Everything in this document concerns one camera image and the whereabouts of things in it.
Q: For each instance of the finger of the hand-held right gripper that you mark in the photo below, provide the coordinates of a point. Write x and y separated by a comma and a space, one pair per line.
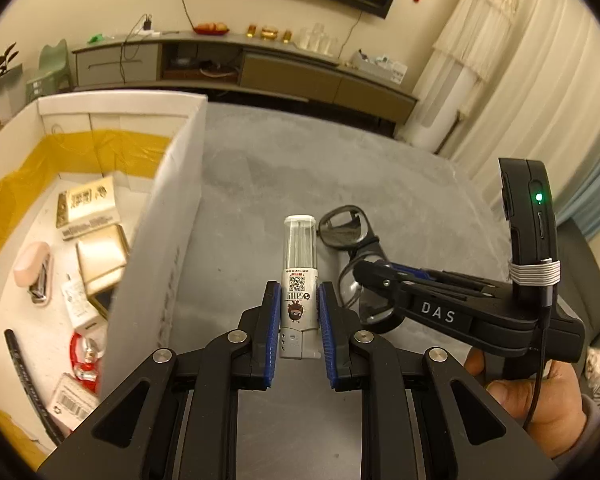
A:
422, 274
380, 277

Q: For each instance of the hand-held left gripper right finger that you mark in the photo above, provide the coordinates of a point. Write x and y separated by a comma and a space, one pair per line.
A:
327, 345

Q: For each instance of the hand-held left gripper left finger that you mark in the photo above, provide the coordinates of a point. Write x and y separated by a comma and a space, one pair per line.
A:
272, 340

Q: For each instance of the black-framed safety glasses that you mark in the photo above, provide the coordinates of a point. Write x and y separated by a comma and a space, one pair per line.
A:
342, 227

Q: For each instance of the white clear-topped tube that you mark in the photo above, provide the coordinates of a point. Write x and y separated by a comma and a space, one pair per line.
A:
300, 260

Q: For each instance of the white cardboard box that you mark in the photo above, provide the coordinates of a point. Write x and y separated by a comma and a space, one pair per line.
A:
175, 200

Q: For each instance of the gold tin box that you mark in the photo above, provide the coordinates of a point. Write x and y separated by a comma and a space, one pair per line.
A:
102, 260

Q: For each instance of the white charger adapter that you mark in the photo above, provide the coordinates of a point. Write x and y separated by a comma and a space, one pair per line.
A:
80, 305

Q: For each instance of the red toy figure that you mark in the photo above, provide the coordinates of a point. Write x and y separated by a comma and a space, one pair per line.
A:
77, 360

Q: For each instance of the red staples box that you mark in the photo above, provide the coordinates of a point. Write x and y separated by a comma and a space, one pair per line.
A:
72, 402

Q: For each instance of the cream tissue pack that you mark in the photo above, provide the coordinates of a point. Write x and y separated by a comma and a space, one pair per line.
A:
87, 205

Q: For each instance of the black marker pen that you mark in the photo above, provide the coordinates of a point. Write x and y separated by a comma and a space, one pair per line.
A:
30, 385

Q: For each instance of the pink stapler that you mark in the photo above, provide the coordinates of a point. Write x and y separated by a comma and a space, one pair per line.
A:
32, 270

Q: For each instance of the person's right forearm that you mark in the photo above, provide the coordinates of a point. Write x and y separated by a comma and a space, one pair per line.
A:
594, 420

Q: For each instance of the person's right hand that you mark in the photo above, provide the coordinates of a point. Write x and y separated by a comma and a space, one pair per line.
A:
560, 410

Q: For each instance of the dark chair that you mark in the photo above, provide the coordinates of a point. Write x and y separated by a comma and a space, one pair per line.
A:
580, 270

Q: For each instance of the lace-covered standing air conditioner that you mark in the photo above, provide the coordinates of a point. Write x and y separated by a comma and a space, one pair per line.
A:
460, 70

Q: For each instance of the white desk organizer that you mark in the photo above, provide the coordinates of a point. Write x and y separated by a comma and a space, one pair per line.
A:
380, 67

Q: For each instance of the long television cabinet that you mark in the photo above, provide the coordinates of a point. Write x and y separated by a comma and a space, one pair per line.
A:
280, 72

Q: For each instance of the pale curtain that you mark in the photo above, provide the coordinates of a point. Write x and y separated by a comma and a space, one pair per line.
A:
555, 85

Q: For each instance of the group of clear drinking glasses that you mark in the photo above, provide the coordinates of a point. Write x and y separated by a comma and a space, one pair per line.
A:
320, 40

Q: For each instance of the gold incense burner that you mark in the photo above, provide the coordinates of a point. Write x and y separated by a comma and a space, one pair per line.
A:
269, 33

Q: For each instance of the red fruit plate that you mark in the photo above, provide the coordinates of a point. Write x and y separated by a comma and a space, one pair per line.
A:
211, 28

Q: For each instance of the yellow plastic liner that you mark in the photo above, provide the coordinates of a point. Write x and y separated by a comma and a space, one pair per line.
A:
10, 185

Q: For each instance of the black plug charger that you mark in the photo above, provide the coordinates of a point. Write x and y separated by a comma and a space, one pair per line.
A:
149, 24

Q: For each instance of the small green toy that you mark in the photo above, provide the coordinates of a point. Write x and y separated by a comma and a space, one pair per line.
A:
96, 38

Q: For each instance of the green plastic chair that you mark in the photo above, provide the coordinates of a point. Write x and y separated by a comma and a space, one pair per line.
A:
50, 70

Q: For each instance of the potted plant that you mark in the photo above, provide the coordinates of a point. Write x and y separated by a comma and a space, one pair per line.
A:
7, 85

